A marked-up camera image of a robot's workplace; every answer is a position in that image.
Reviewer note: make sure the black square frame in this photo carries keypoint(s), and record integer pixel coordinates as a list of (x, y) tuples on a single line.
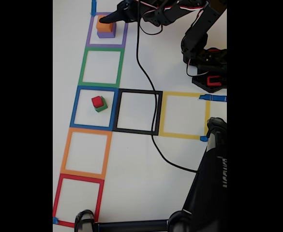
[(126, 130)]

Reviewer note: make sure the green cube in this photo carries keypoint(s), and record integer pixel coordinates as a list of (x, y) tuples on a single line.
[(102, 108)]

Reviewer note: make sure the small red cube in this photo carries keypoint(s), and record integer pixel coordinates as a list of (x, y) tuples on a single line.
[(97, 101)]

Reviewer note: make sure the blue square frame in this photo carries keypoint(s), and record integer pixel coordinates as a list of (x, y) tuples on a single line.
[(90, 126)]

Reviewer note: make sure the purple square frame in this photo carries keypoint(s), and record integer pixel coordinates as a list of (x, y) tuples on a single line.
[(88, 36)]

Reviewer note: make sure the red table clamp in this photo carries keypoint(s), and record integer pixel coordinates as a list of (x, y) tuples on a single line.
[(213, 83)]

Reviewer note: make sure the blue tape strip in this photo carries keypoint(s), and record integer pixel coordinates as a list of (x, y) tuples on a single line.
[(93, 6), (55, 220), (203, 139), (216, 98)]

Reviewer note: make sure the yellow square frame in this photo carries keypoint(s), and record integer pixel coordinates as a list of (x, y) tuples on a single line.
[(180, 135)]

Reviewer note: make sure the orange cube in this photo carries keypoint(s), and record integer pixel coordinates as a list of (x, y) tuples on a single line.
[(104, 27)]

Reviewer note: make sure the black camera tripod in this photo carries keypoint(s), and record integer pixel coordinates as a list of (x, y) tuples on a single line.
[(204, 193)]

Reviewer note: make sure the orange square frame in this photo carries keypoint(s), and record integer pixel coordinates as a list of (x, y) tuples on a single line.
[(65, 154)]

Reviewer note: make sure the green square frame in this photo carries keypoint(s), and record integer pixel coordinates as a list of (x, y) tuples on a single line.
[(81, 70)]

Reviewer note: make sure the red square frame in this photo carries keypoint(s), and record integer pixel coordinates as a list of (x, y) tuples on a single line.
[(56, 198)]

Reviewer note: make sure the large purple cube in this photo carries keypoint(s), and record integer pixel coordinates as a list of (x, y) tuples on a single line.
[(106, 35)]

